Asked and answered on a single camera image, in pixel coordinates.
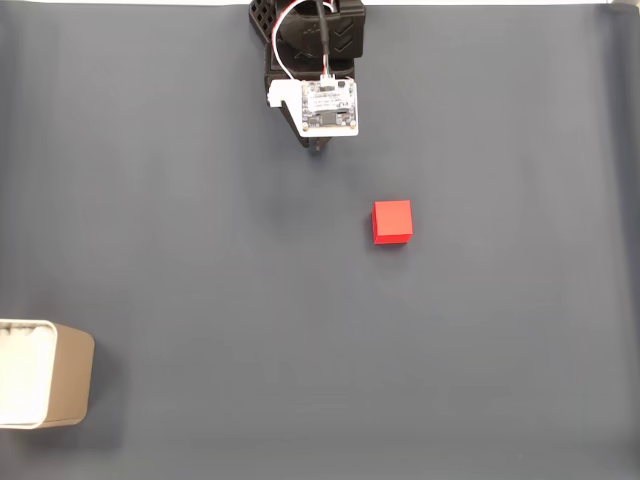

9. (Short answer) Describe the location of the red cube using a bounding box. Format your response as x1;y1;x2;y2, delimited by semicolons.
372;199;414;246

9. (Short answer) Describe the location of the beige box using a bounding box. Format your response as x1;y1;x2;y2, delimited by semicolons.
0;319;96;430

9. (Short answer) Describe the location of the white red servo cable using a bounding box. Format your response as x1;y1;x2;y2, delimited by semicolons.
270;0;302;84

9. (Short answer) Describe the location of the white camera circuit board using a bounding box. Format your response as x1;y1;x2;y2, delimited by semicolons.
268;77;360;139

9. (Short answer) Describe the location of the black camera cable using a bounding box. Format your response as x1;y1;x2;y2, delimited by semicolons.
313;0;335;84

